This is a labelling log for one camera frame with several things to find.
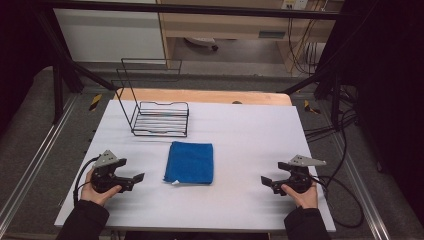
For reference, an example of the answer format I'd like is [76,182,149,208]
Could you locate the person's left hand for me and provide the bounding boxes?
[79,168,123,207]

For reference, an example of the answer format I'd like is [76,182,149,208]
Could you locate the white device under desk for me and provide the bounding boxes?
[184,36,220,52]

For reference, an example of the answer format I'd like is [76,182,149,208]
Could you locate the wooden table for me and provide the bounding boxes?
[113,87,293,107]

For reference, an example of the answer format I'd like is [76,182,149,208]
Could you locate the black metal stand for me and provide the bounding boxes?
[281,0,382,132]
[33,6,118,125]

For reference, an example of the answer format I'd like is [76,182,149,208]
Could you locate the blue folded towel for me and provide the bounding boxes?
[162,140,215,186]

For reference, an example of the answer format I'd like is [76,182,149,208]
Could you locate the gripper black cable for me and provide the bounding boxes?
[309,173,365,230]
[72,155,101,206]

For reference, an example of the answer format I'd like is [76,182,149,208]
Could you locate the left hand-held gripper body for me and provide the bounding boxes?
[90,149,135,195]

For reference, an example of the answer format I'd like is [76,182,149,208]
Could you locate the black horizontal frame bar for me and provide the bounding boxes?
[33,0,346,21]

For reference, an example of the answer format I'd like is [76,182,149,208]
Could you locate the yellow black tape strip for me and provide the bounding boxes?
[302,99,322,115]
[88,93,103,112]

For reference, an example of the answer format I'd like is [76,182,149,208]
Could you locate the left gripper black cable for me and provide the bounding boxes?
[72,155,101,206]

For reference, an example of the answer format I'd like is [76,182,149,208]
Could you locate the hanging cable bundle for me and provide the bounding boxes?
[287,17,330,77]

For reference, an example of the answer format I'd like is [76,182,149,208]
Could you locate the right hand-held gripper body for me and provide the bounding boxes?
[270,154,327,196]

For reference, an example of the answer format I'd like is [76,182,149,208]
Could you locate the aluminium rail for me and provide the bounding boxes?
[0,94,80,228]
[332,131,392,240]

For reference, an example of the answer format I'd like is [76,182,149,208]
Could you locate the person's right hand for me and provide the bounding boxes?
[280,181,320,211]

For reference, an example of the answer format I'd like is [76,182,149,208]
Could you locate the white cabinet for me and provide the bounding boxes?
[52,8,167,65]

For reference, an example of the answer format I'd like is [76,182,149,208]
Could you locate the light wooden desk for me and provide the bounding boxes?
[156,0,345,73]

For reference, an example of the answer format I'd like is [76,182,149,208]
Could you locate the white power strip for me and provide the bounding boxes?
[281,0,310,11]

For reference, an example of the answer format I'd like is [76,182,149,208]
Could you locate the black wire rack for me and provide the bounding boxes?
[111,57,190,139]

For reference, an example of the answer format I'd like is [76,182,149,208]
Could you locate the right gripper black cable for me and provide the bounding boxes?
[309,173,365,230]

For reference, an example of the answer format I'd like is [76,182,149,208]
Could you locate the black floor cables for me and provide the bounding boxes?
[303,85,360,143]

